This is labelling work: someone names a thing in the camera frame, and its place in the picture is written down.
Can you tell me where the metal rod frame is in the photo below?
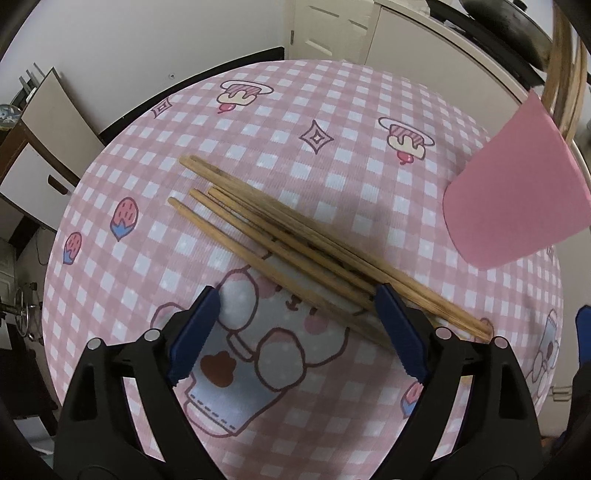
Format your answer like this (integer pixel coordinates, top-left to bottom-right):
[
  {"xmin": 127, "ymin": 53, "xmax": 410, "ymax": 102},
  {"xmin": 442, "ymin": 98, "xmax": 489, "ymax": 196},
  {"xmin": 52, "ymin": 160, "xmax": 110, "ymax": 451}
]
[{"xmin": 0, "ymin": 281, "xmax": 45, "ymax": 343}]

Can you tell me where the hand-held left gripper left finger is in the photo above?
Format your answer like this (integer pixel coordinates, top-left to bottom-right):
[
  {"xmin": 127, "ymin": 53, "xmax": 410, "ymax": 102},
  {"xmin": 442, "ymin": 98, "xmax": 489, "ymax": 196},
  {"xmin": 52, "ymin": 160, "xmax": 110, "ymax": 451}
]
[{"xmin": 54, "ymin": 285, "xmax": 221, "ymax": 480}]

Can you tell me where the cream panel door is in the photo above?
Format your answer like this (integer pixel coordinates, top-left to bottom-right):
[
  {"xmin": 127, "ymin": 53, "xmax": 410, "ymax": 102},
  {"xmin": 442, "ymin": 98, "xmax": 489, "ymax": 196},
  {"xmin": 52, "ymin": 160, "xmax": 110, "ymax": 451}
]
[{"xmin": 290, "ymin": 0, "xmax": 384, "ymax": 61}]

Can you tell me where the white panel with handle slot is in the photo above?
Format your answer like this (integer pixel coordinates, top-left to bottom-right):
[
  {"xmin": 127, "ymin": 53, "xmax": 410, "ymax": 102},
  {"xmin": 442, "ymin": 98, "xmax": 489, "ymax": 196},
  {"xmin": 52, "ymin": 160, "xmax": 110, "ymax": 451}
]
[{"xmin": 0, "ymin": 138, "xmax": 78, "ymax": 232}]

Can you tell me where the white board brown edge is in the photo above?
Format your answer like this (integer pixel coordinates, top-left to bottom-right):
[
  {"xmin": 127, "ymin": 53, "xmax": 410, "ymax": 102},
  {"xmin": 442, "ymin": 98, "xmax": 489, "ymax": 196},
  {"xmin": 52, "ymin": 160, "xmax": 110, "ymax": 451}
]
[{"xmin": 21, "ymin": 67, "xmax": 108, "ymax": 188}]

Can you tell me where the black wok with lid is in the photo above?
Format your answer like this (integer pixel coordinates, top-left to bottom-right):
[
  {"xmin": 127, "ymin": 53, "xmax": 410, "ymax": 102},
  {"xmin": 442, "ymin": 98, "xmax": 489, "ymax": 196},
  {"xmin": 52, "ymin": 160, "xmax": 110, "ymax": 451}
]
[{"xmin": 462, "ymin": 0, "xmax": 555, "ymax": 70}]

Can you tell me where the bunch of wooden chopsticks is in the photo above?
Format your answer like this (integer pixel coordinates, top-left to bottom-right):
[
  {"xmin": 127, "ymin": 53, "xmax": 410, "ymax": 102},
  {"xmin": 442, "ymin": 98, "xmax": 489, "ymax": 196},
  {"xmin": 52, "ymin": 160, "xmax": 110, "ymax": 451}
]
[{"xmin": 167, "ymin": 154, "xmax": 494, "ymax": 349}]

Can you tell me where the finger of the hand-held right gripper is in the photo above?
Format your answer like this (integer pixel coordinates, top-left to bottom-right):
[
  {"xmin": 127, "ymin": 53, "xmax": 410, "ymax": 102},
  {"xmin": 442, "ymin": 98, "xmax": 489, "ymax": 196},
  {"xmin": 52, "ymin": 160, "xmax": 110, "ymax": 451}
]
[{"xmin": 575, "ymin": 305, "xmax": 591, "ymax": 366}]

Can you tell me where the black induction cooker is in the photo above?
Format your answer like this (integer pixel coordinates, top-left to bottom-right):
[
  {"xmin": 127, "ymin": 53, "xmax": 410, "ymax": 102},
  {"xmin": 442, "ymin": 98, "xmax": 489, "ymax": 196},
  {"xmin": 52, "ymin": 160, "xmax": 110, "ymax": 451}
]
[{"xmin": 425, "ymin": 0, "xmax": 550, "ymax": 89}]

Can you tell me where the pink checked cartoon tablecloth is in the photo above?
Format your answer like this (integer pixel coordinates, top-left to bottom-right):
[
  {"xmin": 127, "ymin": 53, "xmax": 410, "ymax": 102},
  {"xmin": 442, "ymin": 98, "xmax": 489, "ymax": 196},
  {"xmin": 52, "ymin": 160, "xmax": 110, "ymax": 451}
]
[{"xmin": 41, "ymin": 59, "xmax": 565, "ymax": 480}]

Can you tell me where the long wooden chopstick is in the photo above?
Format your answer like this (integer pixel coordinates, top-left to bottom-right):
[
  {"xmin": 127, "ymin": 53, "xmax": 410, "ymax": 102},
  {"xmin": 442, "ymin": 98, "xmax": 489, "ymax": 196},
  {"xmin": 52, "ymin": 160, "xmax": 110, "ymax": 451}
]
[
  {"xmin": 561, "ymin": 32, "xmax": 584, "ymax": 147},
  {"xmin": 541, "ymin": 2, "xmax": 568, "ymax": 119}
]

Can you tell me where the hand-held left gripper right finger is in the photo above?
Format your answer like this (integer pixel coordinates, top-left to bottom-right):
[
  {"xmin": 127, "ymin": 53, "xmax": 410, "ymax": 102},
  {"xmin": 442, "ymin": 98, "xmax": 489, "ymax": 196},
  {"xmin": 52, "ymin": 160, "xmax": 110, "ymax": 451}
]
[{"xmin": 373, "ymin": 283, "xmax": 542, "ymax": 480}]

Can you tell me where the pink cylindrical cup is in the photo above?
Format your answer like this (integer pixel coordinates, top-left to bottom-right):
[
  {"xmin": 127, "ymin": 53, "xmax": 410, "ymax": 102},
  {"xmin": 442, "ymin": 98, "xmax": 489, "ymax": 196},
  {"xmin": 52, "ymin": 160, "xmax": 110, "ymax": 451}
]
[{"xmin": 442, "ymin": 89, "xmax": 591, "ymax": 271}]

